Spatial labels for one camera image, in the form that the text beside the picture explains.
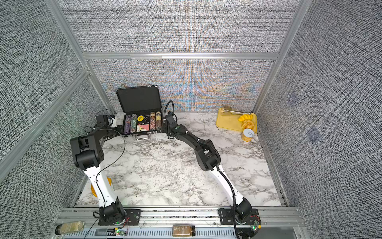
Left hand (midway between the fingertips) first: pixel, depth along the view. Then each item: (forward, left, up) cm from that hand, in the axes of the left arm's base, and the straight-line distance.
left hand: (126, 130), depth 108 cm
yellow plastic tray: (+7, -79, -2) cm, 79 cm away
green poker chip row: (+7, -5, +3) cm, 9 cm away
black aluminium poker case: (+8, -13, +12) cm, 20 cm away
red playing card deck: (+1, -13, +1) cm, 13 cm away
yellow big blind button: (+10, -9, +2) cm, 14 cm away
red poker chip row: (+6, -19, +3) cm, 20 cm away
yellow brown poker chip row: (+6, -23, +3) cm, 24 cm away
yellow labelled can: (-10, -85, +4) cm, 86 cm away
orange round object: (-47, -4, +21) cm, 52 cm away
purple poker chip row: (+4, -1, +3) cm, 5 cm away
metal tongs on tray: (+14, -85, 0) cm, 86 cm away
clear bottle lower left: (-58, +14, +4) cm, 60 cm away
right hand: (+1, -27, +7) cm, 27 cm away
